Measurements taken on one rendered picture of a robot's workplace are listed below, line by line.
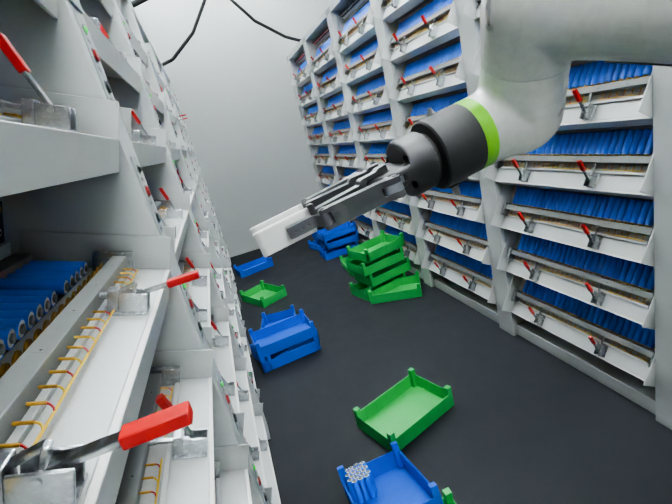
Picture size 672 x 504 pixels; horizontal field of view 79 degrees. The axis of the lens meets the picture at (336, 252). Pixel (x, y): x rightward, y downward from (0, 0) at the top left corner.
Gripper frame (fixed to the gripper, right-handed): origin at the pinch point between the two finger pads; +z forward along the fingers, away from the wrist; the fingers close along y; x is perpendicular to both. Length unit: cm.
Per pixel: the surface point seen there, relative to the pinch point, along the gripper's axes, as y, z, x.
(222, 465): 16.6, 26.9, -37.1
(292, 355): 135, 15, -90
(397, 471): 48, -2, -95
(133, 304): -2.0, 18.1, 0.5
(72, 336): -10.9, 20.7, 2.5
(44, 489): -28.7, 17.4, 0.7
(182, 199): 87, 18, 2
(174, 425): -28.2, 11.2, 0.0
